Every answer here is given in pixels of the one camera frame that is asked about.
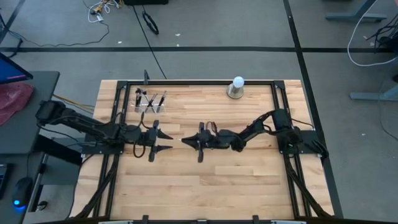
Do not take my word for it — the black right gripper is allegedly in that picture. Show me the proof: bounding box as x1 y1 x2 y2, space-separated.
181 121 234 163

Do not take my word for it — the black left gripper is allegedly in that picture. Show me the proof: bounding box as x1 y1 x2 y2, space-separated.
136 120 174 162

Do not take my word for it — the clear acrylic container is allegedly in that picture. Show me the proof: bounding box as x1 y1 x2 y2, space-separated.
133 88 168 114

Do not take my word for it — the white bulb lamp metal base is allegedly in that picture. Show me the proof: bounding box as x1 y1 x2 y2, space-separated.
226 76 246 100

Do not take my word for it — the black box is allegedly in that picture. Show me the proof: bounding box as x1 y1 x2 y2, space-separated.
123 0 169 6

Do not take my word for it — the black desk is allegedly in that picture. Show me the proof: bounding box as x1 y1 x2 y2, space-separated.
0 70 60 156

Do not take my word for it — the black computer mouse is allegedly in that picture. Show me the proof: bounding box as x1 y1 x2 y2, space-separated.
11 176 34 208

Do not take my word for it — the pink cloth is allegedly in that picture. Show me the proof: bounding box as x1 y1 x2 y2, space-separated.
0 82 35 126

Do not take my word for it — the computer monitor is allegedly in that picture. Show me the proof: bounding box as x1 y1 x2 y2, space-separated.
0 51 34 85

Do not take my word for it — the grey desk foot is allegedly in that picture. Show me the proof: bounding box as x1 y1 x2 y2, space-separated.
325 0 388 22
349 83 398 102

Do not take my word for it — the black aluminium rig frame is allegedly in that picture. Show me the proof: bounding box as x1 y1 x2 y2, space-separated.
70 79 345 224

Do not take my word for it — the long black cable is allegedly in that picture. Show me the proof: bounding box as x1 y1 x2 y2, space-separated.
132 4 168 80

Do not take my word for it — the yellow cable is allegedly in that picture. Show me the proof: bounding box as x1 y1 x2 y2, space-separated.
52 94 96 112

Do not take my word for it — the black cable loop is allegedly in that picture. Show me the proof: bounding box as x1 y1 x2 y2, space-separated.
142 11 160 35

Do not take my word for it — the white cable bundle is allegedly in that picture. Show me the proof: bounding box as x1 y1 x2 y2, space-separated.
82 0 123 24

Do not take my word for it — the thin black cable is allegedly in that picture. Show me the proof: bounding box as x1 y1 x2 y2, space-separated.
0 21 110 48

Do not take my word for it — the black cable bundle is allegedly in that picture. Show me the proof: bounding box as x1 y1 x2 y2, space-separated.
366 23 398 54

